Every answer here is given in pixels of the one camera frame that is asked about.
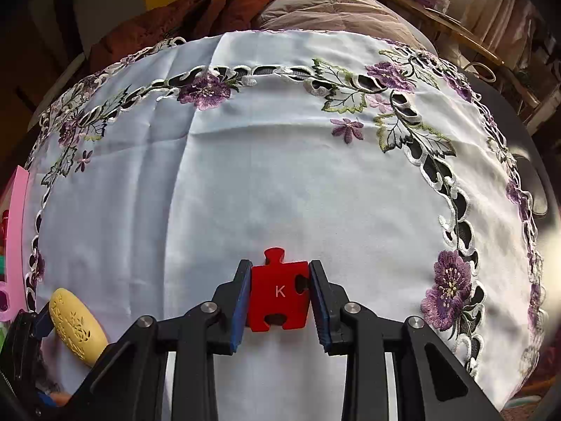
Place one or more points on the white embroidered floral tablecloth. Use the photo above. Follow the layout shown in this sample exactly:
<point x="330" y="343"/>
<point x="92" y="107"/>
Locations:
<point x="280" y="175"/>

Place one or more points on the red puzzle piece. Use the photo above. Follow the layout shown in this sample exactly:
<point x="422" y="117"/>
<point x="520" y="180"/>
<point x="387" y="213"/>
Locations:
<point x="267" y="307"/>

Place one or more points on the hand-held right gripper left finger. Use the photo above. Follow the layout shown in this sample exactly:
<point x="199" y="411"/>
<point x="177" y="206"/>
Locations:
<point x="239" y="315"/>

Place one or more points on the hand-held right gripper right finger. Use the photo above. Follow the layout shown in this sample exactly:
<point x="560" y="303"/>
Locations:
<point x="322" y="315"/>

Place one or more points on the pink cardboard box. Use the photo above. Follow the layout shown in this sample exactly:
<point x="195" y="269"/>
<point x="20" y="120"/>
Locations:
<point x="17" y="228"/>

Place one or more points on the yellow perforated oval case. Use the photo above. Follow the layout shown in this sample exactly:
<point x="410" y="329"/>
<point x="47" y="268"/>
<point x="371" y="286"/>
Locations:
<point x="74" y="324"/>

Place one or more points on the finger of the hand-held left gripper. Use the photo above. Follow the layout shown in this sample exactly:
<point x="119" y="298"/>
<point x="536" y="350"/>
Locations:
<point x="41" y="322"/>

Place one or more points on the beige patterned curtain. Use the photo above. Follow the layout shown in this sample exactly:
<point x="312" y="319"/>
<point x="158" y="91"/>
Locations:
<point x="495" y="8"/>

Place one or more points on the rust brown quilted jacket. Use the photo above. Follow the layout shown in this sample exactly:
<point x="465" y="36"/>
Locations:
<point x="197" y="8"/>

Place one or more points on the wooden side table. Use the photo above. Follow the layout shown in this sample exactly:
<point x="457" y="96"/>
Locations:
<point x="438" y="17"/>

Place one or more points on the dusty pink duvet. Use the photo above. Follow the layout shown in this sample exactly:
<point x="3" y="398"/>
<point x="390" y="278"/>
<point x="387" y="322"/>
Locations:
<point x="342" y="8"/>

